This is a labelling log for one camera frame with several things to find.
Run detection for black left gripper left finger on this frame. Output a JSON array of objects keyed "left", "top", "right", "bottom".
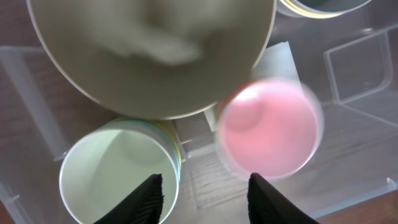
[{"left": 95, "top": 174, "right": 164, "bottom": 224}]

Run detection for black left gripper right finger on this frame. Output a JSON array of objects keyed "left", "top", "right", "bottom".
[{"left": 247, "top": 173, "right": 318, "bottom": 224}]

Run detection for cream cup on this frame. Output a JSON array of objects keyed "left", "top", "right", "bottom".
[{"left": 59, "top": 124, "right": 179, "bottom": 223}]

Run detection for pink cup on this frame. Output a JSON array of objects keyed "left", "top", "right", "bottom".
[{"left": 215, "top": 78, "right": 325, "bottom": 181}]

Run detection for large cream bowl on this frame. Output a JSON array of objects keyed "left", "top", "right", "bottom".
[{"left": 27, "top": 0, "right": 276, "bottom": 119}]

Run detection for small yellow bowl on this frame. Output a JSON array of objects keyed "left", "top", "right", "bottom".
[{"left": 281, "top": 0, "right": 344, "bottom": 19}]

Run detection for small white bowl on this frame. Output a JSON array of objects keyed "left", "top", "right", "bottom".
[{"left": 277, "top": 0, "right": 308, "bottom": 17}]

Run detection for light blue cup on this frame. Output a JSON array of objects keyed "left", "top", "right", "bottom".
[{"left": 103, "top": 118, "right": 181, "bottom": 182}]

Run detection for yellow cup front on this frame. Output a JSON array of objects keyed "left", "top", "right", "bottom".
[{"left": 155, "top": 120, "right": 182, "bottom": 164}]

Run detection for clear plastic storage bin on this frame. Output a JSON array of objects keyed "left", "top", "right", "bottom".
[{"left": 1, "top": 1, "right": 397, "bottom": 223}]

